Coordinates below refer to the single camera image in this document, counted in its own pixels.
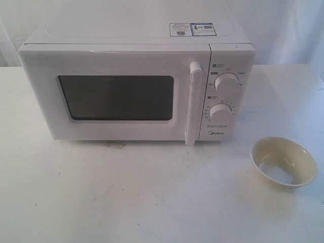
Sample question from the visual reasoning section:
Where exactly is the cream ceramic bowl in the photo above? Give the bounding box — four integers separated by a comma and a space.
250, 137, 318, 190

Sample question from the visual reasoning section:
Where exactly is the white microwave oven body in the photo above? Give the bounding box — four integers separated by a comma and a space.
22, 1, 255, 141

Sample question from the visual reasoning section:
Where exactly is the lower white control knob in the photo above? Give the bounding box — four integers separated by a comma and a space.
209, 104, 232, 122

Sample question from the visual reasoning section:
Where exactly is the white control knob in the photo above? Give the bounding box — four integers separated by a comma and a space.
214, 73, 239, 92
209, 104, 232, 122

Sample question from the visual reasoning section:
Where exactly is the upper white control knob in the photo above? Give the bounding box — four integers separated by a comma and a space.
214, 73, 239, 92

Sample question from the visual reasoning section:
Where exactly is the right blue warning sticker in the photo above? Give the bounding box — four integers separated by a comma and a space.
190, 23, 217, 36

